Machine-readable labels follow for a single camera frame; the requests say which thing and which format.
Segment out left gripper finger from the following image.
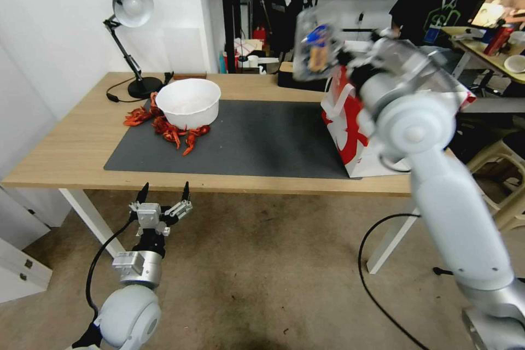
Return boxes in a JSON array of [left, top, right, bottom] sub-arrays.
[[129, 182, 150, 215], [160, 180, 194, 221]]

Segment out clear plastic takeout container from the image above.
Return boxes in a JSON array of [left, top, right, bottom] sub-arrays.
[[293, 7, 349, 82]]

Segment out black box wooden lid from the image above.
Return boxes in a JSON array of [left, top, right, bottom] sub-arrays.
[[277, 61, 329, 92]]

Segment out red white takeout bag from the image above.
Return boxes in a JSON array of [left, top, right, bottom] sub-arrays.
[[319, 40, 479, 180]]

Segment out wooden table white legs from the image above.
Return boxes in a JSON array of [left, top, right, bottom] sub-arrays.
[[0, 72, 456, 275]]

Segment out cardboard box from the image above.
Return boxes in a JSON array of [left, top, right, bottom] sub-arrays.
[[234, 38, 266, 58]]

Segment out dark grey table mat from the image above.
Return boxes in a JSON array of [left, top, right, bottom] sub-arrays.
[[102, 97, 364, 180]]

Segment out white paper bowl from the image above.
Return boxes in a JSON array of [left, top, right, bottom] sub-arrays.
[[155, 78, 222, 130]]

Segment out white cabinet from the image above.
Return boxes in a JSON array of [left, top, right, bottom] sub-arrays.
[[0, 184, 75, 306]]

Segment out black metal rack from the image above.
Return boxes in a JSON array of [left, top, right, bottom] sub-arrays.
[[219, 0, 256, 74]]

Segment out pale wooden desk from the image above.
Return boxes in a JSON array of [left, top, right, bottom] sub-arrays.
[[441, 26, 525, 89]]

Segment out beige plastic stool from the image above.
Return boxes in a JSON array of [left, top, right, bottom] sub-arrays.
[[467, 138, 525, 232]]

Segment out black desk lamp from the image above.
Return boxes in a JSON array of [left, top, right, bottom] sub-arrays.
[[102, 0, 165, 100]]

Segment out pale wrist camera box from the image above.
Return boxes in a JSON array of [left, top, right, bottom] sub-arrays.
[[136, 203, 161, 230]]

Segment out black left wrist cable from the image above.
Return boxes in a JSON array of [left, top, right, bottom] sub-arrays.
[[85, 218, 140, 319]]

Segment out black lamp cable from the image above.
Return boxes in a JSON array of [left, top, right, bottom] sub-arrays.
[[106, 79, 137, 104]]

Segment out black floor cable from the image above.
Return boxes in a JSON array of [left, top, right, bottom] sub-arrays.
[[357, 213, 429, 350]]

